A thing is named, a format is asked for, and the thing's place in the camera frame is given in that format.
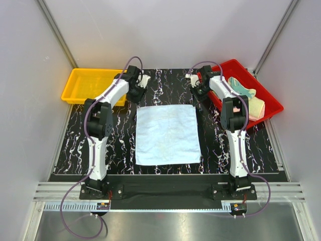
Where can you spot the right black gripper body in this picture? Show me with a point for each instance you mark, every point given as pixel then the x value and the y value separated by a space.
pixel 200 92

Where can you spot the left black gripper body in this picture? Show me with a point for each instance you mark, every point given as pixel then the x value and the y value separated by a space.
pixel 136 95

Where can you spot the light blue towel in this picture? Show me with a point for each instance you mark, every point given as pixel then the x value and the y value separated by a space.
pixel 167 135

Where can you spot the pink towel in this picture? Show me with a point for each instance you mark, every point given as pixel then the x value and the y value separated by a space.
pixel 252 116

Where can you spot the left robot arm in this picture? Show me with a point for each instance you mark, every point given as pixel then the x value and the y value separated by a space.
pixel 98 121

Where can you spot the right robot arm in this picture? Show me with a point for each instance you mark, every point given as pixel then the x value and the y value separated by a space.
pixel 234 119

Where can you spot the teal patterned towel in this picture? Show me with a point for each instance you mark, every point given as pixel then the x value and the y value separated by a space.
pixel 240 89

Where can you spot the yellow plastic bin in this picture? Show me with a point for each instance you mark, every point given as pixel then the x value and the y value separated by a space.
pixel 86 83

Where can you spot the yellow-green towel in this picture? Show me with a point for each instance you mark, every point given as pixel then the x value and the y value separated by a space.
pixel 256 105

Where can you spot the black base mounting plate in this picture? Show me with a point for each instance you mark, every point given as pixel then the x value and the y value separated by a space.
pixel 213 186

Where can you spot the left small electronics board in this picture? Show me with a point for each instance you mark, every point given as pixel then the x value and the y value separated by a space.
pixel 103 205

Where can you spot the small electronics board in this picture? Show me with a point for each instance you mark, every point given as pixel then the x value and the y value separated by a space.
pixel 239 207
pixel 103 205

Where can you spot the right small electronics board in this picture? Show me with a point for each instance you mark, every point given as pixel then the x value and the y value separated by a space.
pixel 239 207

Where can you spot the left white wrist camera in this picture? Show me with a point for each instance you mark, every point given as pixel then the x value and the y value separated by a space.
pixel 144 81

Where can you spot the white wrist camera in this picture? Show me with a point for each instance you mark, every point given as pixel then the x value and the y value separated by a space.
pixel 194 79
pixel 144 81

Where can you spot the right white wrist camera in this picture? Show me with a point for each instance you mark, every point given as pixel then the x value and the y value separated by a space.
pixel 194 79

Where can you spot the left corner aluminium post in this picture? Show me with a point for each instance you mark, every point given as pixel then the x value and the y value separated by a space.
pixel 56 32

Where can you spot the corner aluminium post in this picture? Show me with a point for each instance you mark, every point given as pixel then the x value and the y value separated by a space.
pixel 275 36
pixel 56 32

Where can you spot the right corner aluminium post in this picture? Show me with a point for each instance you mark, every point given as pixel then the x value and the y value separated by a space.
pixel 275 36

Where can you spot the aluminium frame rail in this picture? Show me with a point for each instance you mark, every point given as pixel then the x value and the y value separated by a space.
pixel 60 195

